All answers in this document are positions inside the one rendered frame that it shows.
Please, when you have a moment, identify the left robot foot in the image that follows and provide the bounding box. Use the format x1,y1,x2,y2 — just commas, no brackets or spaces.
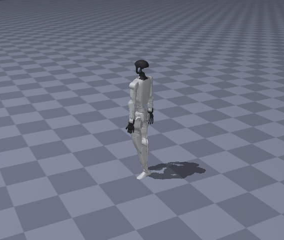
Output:
137,169,151,180

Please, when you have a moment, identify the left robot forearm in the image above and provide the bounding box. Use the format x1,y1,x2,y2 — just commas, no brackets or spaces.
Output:
128,101,136,123

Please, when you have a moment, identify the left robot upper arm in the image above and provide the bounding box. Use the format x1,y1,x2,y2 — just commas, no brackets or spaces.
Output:
129,81,139,106

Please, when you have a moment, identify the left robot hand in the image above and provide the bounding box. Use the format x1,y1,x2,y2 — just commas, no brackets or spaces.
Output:
126,120,135,133

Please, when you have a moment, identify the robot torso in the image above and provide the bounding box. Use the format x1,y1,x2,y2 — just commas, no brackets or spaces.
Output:
133,74,151,122

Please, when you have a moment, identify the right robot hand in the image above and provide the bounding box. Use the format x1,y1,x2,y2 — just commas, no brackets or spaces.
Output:
147,108,153,124

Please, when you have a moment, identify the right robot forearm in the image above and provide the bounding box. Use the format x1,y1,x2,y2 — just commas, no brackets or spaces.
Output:
148,96,153,112

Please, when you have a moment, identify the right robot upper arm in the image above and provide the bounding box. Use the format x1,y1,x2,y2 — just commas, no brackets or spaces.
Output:
148,76,153,98

